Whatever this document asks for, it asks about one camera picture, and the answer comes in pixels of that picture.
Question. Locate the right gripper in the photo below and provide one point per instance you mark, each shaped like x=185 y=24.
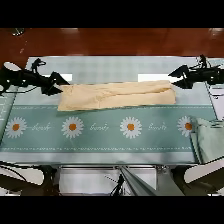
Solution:
x=196 y=76

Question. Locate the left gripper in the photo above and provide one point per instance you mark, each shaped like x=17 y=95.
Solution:
x=42 y=81

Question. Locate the cream shirt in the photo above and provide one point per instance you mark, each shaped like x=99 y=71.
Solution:
x=113 y=96

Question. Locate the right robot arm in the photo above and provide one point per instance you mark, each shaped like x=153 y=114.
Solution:
x=213 y=76

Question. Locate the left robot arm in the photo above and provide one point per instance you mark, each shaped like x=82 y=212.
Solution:
x=16 y=77

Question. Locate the pale green garment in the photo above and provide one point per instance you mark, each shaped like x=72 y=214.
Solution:
x=208 y=141

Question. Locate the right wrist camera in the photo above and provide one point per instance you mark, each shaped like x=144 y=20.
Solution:
x=202 y=61

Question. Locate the silver frame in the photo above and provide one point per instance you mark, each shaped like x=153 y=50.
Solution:
x=141 y=187

